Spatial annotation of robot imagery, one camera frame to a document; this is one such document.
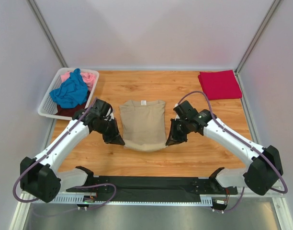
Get blue crumpled t shirt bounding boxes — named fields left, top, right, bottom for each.
left=49, top=69, right=88, bottom=105

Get beige t shirt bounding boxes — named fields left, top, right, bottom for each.
left=119, top=100, right=166, bottom=152

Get dark maroon t shirt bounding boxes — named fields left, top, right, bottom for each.
left=56, top=90, right=90, bottom=117

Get aluminium frame post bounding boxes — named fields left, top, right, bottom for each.
left=235, top=0, right=283, bottom=74
left=26, top=0, right=68, bottom=68

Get folded red t shirt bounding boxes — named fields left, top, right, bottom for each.
left=198, top=70, right=242, bottom=100

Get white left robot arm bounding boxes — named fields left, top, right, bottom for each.
left=15, top=99, right=125, bottom=203

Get right aluminium frame post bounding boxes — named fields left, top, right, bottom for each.
left=235, top=0, right=283, bottom=74

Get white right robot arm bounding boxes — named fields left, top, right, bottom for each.
left=166, top=101, right=283, bottom=196

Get left aluminium frame post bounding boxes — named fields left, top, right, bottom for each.
left=26, top=0, right=68, bottom=68

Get aluminium frame rail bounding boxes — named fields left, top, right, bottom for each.
left=21, top=174, right=285, bottom=197

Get grey slotted cable duct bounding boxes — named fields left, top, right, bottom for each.
left=49, top=194, right=213, bottom=207

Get pink crumpled t shirt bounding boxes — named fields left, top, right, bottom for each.
left=60, top=71, right=97, bottom=92

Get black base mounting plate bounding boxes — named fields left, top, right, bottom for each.
left=66, top=175, right=238, bottom=202

